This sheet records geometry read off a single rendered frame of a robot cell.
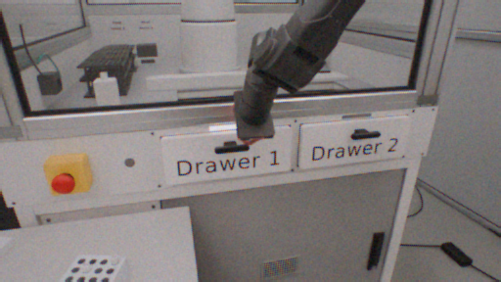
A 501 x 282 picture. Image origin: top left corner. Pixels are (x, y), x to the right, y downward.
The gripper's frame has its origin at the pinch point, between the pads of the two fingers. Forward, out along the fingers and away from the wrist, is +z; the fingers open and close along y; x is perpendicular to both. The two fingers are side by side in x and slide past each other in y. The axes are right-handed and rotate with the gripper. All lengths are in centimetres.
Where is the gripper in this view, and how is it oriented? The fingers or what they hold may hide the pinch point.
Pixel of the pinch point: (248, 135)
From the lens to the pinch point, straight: 68.2
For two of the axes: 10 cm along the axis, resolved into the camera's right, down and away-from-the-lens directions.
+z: -1.3, 4.4, 8.9
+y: -1.5, -8.9, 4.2
